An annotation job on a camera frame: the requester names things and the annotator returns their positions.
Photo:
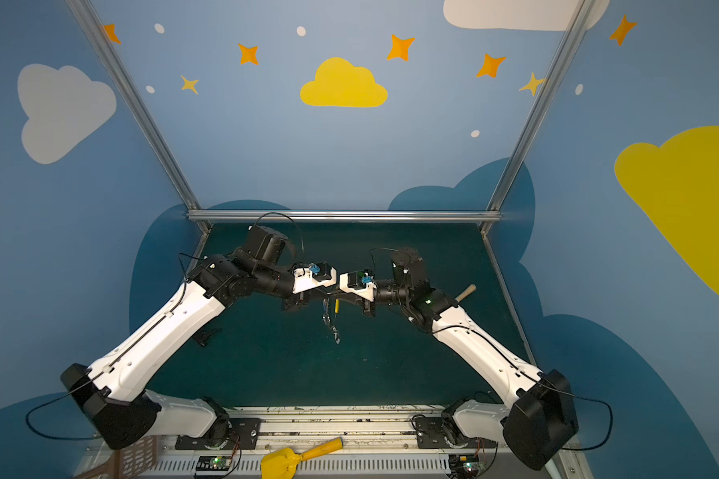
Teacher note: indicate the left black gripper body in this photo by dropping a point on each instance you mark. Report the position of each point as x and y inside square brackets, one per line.
[297, 296]

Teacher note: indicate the metal key organizer ring yellow tab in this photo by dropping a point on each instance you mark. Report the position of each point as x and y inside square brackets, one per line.
[331, 308]

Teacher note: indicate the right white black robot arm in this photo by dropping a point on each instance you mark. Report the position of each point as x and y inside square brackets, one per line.
[536, 417]

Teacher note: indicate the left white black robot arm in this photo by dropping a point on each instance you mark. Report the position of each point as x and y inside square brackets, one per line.
[112, 392]

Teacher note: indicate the red black tool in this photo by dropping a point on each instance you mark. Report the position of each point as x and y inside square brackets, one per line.
[204, 336]

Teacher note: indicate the yellow toy shovel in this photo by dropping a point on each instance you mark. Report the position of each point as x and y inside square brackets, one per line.
[283, 464]

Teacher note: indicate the right controller board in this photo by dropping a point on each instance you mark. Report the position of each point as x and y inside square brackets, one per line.
[464, 467]

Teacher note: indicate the controller board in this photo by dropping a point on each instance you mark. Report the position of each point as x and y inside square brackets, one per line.
[213, 466]
[464, 467]

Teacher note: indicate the left controller board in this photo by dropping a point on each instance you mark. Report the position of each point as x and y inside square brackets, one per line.
[213, 466]

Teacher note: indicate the brown slotted spatula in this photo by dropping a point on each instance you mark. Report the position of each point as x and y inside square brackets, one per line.
[130, 461]

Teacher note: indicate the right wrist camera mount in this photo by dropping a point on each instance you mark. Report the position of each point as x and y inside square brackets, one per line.
[361, 283]

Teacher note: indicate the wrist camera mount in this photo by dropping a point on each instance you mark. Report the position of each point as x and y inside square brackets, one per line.
[309, 276]
[361, 283]

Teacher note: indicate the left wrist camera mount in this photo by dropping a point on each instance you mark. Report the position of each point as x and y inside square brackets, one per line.
[309, 276]

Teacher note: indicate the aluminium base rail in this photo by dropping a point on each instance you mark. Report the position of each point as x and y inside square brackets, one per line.
[378, 443]

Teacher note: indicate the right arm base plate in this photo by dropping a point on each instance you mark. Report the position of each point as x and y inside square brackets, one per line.
[433, 432]

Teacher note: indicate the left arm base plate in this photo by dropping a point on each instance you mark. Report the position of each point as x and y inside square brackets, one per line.
[240, 433]

